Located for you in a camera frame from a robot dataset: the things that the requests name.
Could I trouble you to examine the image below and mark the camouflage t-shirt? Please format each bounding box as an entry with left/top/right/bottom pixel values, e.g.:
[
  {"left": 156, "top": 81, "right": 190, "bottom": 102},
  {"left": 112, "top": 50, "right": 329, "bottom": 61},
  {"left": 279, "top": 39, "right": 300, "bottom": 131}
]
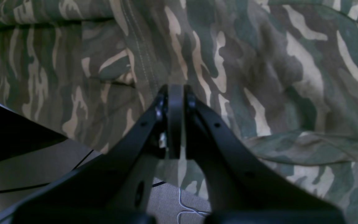
[{"left": 0, "top": 0, "right": 358, "bottom": 224}]

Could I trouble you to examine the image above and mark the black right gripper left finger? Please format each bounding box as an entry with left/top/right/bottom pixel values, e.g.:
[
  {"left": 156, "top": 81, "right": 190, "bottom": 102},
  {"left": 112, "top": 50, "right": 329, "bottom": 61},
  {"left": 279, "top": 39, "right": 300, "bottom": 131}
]
[{"left": 0, "top": 85, "right": 183, "bottom": 224}]

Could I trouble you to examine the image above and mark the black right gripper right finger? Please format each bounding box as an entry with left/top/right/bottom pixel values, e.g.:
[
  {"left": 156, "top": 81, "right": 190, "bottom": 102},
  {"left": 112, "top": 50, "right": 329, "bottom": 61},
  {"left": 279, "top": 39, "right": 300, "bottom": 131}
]
[{"left": 184, "top": 85, "right": 346, "bottom": 224}]

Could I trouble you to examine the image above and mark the white thin cable on floor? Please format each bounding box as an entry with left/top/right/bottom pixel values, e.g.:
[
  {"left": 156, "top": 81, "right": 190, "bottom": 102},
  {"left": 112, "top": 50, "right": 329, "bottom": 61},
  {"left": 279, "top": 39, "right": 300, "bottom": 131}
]
[{"left": 177, "top": 187, "right": 212, "bottom": 224}]

